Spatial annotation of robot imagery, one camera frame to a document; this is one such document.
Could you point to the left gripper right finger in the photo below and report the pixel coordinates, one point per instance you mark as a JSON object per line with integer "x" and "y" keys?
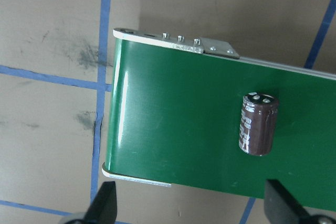
{"x": 281, "y": 207}

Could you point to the dark brown capacitor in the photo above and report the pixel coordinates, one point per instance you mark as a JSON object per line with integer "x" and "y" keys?
{"x": 257, "y": 123}

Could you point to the green conveyor belt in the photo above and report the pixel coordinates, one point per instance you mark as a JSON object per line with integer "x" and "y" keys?
{"x": 175, "y": 119}

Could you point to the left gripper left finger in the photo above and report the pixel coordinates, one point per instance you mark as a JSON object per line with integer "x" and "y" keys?
{"x": 102, "y": 210}

